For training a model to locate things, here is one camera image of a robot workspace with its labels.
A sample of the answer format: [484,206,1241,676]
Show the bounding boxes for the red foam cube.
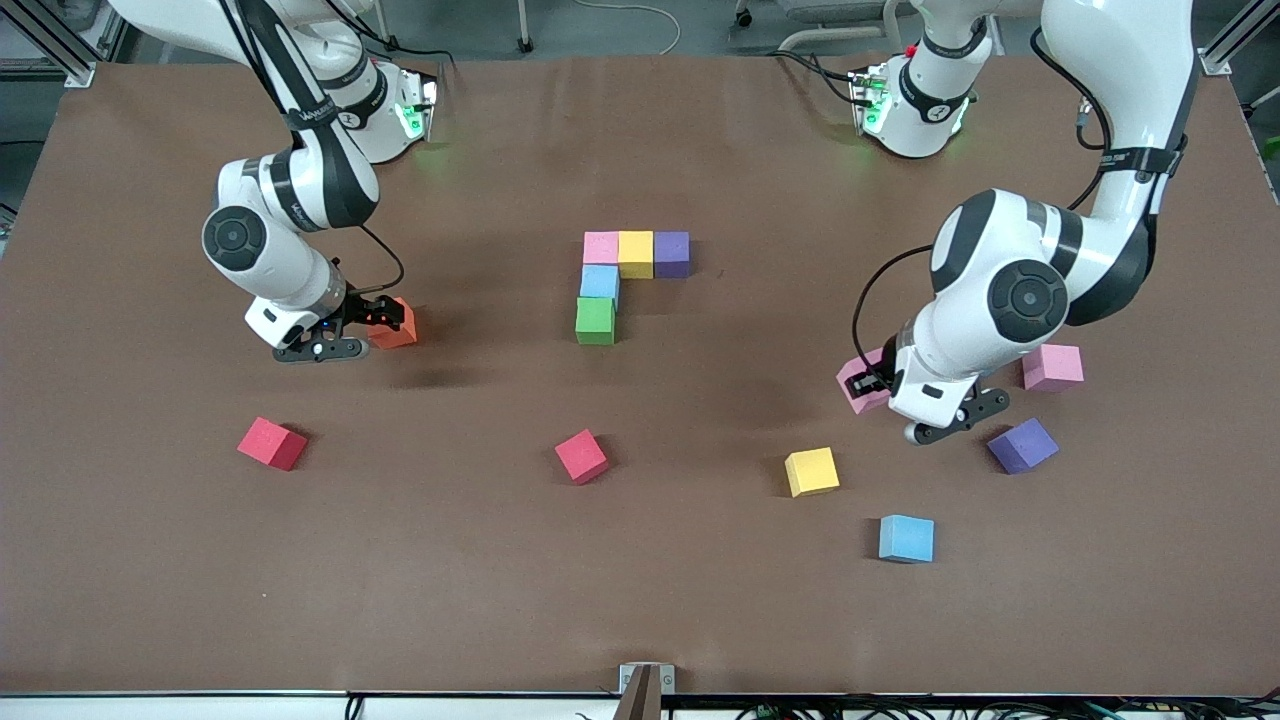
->
[555,429,610,486]
[237,417,310,472]

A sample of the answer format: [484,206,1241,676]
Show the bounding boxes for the black left base cable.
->
[765,50,863,106]

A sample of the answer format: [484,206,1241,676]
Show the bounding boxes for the orange foam cube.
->
[365,297,419,350]

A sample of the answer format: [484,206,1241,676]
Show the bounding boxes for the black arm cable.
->
[355,222,407,296]
[852,28,1191,366]

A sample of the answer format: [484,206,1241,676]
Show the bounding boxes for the black base cable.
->
[385,35,456,76]
[765,50,863,106]

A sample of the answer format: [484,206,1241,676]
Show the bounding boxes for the purple foam cube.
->
[653,231,691,280]
[987,417,1060,475]

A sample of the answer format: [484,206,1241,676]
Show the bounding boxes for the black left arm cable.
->
[852,28,1191,366]

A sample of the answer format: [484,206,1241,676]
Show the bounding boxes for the white floor cable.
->
[585,0,683,58]

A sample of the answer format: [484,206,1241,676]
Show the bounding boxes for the black right base cable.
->
[385,35,456,76]

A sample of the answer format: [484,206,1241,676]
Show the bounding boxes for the aluminium frame post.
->
[1197,0,1280,79]
[0,0,98,89]

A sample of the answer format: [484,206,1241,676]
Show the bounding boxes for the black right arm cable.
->
[355,222,407,296]

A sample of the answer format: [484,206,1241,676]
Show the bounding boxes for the white table edge rail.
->
[0,690,1280,720]

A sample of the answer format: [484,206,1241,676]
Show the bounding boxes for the white tubular stand legs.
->
[775,0,916,56]

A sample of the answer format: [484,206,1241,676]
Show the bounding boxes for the green foam cube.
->
[575,297,617,347]

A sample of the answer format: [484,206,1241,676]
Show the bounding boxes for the metal table edge bracket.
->
[613,662,676,720]

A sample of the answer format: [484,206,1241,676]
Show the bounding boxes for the pink foam cube with slit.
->
[836,347,893,414]

